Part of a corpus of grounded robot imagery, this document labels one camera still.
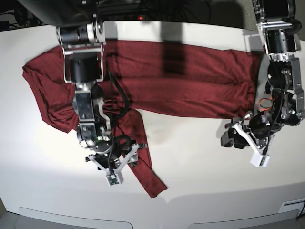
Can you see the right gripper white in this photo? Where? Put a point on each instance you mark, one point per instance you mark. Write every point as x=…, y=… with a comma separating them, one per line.
x=115, y=160

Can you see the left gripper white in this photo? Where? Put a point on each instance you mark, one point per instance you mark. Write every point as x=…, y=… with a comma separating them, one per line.
x=240, y=134

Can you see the dark red long-sleeve shirt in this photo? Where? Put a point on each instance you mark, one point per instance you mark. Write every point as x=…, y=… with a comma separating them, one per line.
x=166, y=78

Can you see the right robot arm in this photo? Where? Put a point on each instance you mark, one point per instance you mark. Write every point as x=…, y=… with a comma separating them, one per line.
x=81, y=35

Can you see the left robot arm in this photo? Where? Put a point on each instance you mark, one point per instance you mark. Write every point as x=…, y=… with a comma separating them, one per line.
x=278, y=29

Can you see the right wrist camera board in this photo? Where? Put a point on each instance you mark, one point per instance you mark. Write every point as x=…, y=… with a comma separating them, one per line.
x=114, y=179

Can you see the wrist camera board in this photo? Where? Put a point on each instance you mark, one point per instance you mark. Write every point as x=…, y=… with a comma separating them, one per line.
x=259, y=160
x=114, y=179

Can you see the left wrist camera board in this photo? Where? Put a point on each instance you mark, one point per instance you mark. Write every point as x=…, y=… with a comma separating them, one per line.
x=259, y=160

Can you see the white power strip red switch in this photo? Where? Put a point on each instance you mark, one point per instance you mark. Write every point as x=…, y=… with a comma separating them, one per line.
x=124, y=18

